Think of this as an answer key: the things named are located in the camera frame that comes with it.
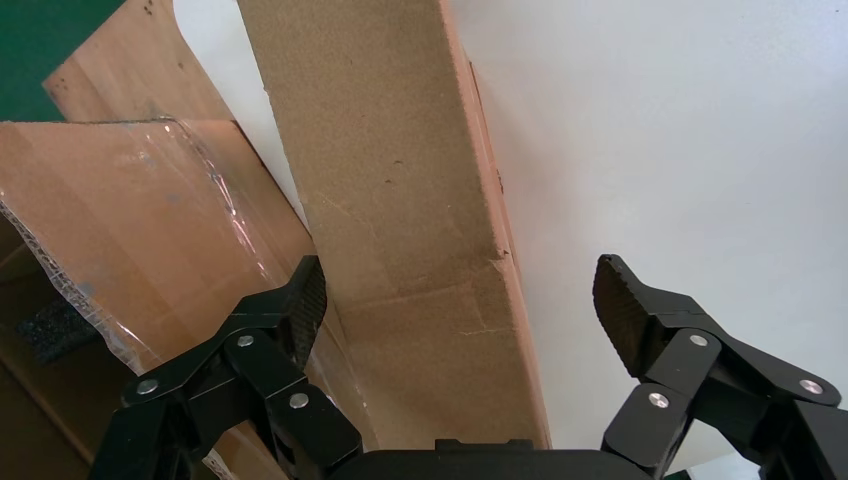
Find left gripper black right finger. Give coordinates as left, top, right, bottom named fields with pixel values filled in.
left=591, top=253, right=848, bottom=480

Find large open cardboard box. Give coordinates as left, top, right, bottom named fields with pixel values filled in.
left=0, top=0, right=382, bottom=480

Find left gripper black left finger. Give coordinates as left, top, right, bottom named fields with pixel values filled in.
left=89, top=254, right=364, bottom=480

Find black foam insert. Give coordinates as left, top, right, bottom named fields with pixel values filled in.
left=14, top=296, right=104, bottom=367

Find small cardboard box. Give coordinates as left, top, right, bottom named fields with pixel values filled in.
left=236, top=0, right=553, bottom=452

